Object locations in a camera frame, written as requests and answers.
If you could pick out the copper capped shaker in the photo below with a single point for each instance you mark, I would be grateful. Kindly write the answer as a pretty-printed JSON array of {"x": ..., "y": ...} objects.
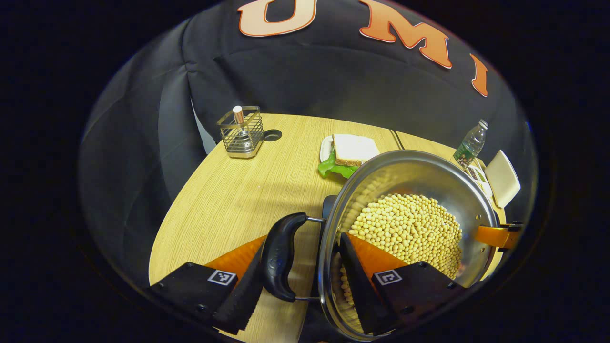
[{"x": 238, "y": 114}]

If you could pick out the white sandwich plate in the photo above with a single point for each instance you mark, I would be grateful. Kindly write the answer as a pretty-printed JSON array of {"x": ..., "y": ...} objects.
[{"x": 325, "y": 147}]

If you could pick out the heap of soybeans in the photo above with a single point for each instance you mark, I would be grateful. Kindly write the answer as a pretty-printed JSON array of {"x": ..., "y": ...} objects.
[{"x": 410, "y": 228}]

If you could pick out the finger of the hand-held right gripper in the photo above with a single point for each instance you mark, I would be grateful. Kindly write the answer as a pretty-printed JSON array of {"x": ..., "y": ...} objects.
[{"x": 491, "y": 236}]

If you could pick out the white bread lettuce sandwich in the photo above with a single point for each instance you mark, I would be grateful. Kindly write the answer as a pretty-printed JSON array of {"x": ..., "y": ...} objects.
[{"x": 352, "y": 148}]

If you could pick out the black induction cooktop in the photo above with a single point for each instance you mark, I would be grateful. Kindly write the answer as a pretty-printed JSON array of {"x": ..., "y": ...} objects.
[{"x": 329, "y": 207}]

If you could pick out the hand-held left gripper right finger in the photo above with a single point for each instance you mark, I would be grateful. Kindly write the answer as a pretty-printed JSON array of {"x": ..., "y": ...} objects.
[{"x": 355, "y": 286}]

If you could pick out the white divided dish of beans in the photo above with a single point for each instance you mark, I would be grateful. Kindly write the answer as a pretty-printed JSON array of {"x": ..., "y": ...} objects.
[{"x": 479, "y": 176}]

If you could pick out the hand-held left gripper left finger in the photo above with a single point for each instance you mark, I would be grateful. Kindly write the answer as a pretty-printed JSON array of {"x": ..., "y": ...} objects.
[{"x": 240, "y": 305}]

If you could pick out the white toaster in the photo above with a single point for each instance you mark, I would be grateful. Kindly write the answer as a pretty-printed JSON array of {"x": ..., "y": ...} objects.
[{"x": 503, "y": 178}]

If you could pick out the clear plastic water bottle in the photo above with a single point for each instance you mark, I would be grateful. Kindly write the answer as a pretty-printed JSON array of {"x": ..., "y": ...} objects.
[{"x": 472, "y": 143}]

